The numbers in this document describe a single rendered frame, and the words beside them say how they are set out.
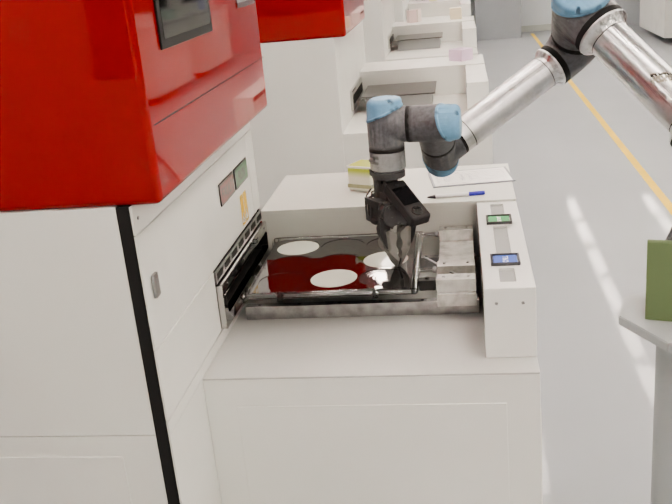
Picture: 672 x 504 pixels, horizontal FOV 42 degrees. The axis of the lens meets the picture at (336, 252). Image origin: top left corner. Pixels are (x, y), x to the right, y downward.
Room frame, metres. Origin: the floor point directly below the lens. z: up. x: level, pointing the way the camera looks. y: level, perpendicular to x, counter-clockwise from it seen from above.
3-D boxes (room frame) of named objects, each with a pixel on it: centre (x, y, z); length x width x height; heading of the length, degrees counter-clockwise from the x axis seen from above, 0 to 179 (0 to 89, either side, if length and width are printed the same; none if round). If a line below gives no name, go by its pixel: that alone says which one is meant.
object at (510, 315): (1.73, -0.35, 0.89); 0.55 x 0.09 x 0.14; 171
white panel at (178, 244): (1.70, 0.25, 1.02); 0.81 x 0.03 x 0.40; 171
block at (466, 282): (1.67, -0.24, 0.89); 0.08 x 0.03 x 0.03; 81
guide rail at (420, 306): (1.72, -0.04, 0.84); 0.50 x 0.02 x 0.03; 81
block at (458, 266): (1.75, -0.25, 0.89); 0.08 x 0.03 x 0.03; 81
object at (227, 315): (1.87, 0.21, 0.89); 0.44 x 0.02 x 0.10; 171
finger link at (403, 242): (1.81, -0.14, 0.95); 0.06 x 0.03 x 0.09; 26
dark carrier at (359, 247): (1.85, 0.00, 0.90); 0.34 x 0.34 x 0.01; 81
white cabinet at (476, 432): (1.91, -0.12, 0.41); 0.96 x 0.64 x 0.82; 171
